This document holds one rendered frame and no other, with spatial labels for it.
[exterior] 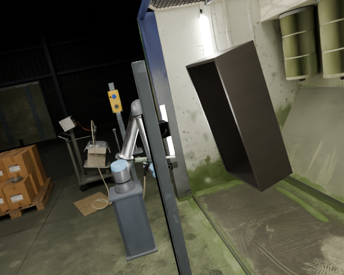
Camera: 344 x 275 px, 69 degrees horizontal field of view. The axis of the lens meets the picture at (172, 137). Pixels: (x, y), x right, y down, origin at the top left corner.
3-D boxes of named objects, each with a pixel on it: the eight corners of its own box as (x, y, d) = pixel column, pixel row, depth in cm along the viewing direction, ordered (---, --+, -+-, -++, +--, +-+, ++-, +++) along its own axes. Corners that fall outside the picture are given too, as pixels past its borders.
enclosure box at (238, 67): (251, 156, 278) (215, 52, 245) (292, 173, 222) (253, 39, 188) (226, 172, 271) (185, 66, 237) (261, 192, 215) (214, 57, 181)
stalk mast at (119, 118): (143, 203, 340) (113, 82, 303) (144, 205, 334) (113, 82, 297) (139, 204, 339) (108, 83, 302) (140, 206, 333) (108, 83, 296)
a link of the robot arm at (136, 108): (140, 99, 215) (161, 171, 230) (141, 98, 227) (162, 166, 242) (127, 103, 215) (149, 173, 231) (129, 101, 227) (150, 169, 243)
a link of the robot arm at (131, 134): (112, 173, 242) (130, 97, 226) (116, 167, 259) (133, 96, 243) (128, 177, 243) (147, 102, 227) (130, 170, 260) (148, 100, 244)
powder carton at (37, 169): (31, 183, 487) (25, 166, 479) (47, 178, 495) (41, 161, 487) (27, 190, 452) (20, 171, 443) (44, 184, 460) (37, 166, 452)
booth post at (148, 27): (176, 196, 339) (136, 18, 287) (188, 192, 342) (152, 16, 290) (179, 202, 322) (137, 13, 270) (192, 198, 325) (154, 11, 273)
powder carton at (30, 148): (25, 166, 478) (19, 148, 469) (41, 161, 485) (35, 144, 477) (20, 171, 442) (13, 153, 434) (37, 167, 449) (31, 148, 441)
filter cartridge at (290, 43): (325, 81, 290) (319, 4, 270) (313, 87, 268) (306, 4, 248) (293, 84, 317) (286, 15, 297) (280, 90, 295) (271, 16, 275)
